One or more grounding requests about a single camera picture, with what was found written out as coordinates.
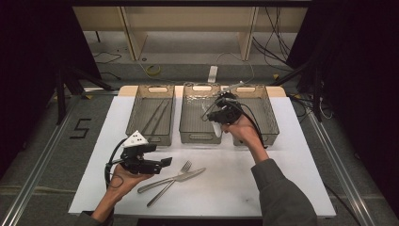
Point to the person's right hand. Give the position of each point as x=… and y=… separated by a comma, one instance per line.
x=244, y=135

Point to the black curtain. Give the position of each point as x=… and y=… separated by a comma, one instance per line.
x=360, y=62
x=25, y=62

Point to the beige wooden shelf unit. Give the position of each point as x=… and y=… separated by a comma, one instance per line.
x=188, y=19

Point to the transparent grey plastic bin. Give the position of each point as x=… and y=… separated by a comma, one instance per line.
x=138, y=119
x=191, y=119
x=266, y=113

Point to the metal chopstick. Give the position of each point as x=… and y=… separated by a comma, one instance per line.
x=153, y=116
x=160, y=117

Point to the metal table knife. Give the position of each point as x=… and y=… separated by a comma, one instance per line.
x=188, y=175

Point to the aluminium floor rail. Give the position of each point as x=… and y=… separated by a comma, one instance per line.
x=37, y=166
x=342, y=175

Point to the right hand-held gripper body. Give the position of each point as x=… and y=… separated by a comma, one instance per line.
x=227, y=114

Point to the black metal stand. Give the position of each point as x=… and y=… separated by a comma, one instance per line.
x=60, y=94
x=317, y=94

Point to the white power strip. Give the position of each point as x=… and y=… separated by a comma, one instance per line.
x=212, y=74

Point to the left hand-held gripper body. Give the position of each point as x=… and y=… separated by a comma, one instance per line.
x=135, y=141

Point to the person's left hand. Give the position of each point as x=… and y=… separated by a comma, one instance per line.
x=124, y=183

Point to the metal fork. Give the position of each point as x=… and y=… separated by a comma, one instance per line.
x=185, y=167

